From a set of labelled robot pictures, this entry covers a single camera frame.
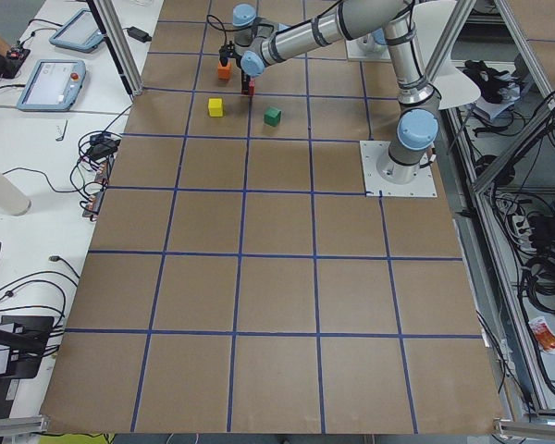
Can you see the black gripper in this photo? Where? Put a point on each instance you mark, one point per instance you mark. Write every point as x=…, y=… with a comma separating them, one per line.
x=245, y=80

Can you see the orange wooden block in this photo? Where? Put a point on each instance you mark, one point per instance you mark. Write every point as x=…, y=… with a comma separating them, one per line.
x=224, y=72

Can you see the yellow wooden block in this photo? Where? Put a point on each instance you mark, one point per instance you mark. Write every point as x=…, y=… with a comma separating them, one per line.
x=215, y=107

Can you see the green wooden block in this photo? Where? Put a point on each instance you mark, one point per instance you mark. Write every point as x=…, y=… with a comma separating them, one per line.
x=272, y=116

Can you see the black power adapter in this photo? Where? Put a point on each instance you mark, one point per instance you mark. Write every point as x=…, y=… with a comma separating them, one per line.
x=139, y=34

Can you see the upper teach pendant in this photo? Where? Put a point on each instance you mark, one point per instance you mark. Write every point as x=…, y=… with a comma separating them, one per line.
x=80, y=33

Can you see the teach pendant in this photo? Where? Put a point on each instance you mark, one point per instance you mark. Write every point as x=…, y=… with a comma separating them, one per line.
x=53, y=86
x=80, y=33

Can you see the allen key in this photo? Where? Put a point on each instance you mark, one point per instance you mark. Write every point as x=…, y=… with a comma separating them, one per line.
x=61, y=131

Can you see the lower teach pendant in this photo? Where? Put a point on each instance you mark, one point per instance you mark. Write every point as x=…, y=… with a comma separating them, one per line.
x=53, y=86

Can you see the brown gridded paper mat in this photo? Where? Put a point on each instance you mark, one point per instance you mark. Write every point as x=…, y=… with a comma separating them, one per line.
x=240, y=280

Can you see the white chair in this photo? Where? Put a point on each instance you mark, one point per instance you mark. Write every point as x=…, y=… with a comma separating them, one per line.
x=438, y=25

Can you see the white cylinder roll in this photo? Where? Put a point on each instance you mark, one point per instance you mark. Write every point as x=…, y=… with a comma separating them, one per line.
x=12, y=200

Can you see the orange snack packet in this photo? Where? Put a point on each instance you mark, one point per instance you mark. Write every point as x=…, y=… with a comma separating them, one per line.
x=543, y=334

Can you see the aluminium frame post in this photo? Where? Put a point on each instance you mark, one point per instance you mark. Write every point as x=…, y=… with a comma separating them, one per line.
x=119, y=47

